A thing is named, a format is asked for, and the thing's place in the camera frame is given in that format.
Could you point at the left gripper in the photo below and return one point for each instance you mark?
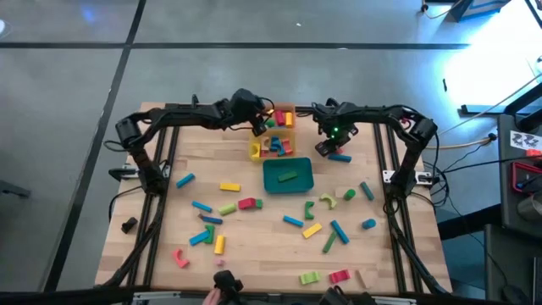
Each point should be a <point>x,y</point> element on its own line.
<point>245,103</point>

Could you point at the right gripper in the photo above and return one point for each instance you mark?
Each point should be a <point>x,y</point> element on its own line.
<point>339,131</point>

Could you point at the tall dark green cylinder block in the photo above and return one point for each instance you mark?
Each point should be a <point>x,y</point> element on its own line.
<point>269,123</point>

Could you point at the yellow cylinder block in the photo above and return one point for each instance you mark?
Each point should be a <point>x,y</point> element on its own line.
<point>289,119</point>
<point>219,244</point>

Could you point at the small blue block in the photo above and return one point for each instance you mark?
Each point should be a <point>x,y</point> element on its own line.
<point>276,143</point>

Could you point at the plain wood arch block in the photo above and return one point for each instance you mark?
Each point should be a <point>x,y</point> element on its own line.
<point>265,149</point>

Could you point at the yellow arch block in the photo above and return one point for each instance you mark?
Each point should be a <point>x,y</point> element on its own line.
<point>255,150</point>

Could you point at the light green arch block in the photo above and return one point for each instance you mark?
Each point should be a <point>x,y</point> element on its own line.
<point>328,200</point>

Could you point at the green rectangular block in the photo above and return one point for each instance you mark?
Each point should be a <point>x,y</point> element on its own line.
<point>287,176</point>
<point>309,210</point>

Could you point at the yellow rectangular block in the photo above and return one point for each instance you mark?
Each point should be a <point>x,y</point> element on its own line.
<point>230,186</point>
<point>312,231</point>

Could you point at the blue cylinder block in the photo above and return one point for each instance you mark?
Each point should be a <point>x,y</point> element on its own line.
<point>368,223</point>

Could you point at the light green cylinder block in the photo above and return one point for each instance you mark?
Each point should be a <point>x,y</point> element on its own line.
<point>227,209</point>

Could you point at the pink rectangular block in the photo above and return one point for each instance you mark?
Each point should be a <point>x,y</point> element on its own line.
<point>219,262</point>

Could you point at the pink arch block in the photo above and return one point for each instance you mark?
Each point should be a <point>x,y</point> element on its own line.
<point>180,258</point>

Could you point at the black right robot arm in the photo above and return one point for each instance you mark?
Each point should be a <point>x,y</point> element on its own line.
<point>381,111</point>

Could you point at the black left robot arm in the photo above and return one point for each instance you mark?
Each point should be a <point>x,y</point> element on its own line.
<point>182,113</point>

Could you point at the yellow plastic bin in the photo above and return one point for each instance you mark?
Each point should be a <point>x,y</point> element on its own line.
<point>254,137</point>

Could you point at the teal cylinder block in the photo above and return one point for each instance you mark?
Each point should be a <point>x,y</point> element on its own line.
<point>366,190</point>

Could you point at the blue plastic bin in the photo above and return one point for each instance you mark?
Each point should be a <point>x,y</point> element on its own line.
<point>296,186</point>

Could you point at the thin green stick block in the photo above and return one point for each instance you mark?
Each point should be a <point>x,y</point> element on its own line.
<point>329,242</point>

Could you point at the dark blue rectangular block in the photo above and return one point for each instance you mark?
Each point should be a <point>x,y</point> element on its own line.
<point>211,219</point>

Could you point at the red flat block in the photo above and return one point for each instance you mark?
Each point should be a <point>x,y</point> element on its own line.
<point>340,276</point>

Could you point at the black stand bar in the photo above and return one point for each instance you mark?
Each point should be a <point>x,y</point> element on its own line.
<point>482,110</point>

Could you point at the silver aluminium bar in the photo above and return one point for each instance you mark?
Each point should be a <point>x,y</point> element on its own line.
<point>156,295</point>
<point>391,300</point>

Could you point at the small black clamp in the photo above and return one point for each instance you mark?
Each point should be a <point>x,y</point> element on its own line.
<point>129,224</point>

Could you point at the dark side table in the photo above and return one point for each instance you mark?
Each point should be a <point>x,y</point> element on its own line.
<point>508,203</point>

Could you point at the person's hand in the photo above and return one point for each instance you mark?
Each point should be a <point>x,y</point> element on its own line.
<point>211,297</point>

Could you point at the white printed sticker sheet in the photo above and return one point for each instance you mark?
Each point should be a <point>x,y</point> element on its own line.
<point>521,140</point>

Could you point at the red and black case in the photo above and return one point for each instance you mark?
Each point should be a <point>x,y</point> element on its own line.
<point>525,175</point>

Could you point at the blue box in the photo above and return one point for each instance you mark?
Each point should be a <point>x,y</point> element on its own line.
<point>478,6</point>

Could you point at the metal cup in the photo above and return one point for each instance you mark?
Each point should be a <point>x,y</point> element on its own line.
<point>531,207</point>

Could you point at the dark cabinet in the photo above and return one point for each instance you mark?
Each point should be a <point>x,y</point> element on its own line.
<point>508,262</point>

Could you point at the black floor stand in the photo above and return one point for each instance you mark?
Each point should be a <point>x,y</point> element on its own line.
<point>14,188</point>

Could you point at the black aluminium frame rail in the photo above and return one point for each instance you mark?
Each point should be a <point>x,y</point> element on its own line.
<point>388,148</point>
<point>376,148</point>
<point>164,148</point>
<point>302,109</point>
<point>175,148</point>

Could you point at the black rail bracket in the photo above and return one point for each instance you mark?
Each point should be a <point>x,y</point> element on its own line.
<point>195,100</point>
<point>331,101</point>

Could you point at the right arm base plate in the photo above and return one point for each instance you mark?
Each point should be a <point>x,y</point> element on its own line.
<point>419,177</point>

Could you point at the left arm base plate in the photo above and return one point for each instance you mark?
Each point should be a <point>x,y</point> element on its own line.
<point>127,173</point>

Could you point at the black frame bar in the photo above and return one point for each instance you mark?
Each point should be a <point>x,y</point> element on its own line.
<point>63,296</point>

